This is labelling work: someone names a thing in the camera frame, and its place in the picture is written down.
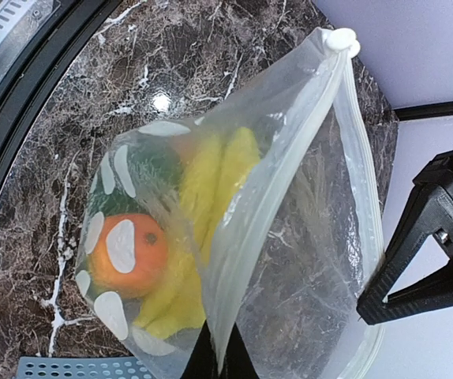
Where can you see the orange toy orange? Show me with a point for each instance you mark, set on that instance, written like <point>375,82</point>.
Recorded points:
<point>126,253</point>

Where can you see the light blue perforated basket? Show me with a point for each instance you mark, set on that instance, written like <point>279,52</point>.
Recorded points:
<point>82,368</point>

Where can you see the clear dotted zip top bag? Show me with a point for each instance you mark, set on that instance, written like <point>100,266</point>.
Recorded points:
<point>299,240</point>

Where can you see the black left corner post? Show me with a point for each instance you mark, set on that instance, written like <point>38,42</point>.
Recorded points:
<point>432,110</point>

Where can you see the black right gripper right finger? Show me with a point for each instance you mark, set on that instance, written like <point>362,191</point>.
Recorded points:
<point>238,364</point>

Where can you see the yellow toy banana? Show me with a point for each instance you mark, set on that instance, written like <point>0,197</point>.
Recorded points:
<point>216,168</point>

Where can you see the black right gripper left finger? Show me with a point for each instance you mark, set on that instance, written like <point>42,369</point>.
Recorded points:
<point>202,363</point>

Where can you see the black front rail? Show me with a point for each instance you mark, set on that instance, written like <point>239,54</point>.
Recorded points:
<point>37,70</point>

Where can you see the green toy avocado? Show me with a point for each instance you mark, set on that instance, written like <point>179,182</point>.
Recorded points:
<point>134,180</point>

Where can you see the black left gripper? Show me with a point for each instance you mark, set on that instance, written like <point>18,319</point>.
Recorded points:
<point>416,275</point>

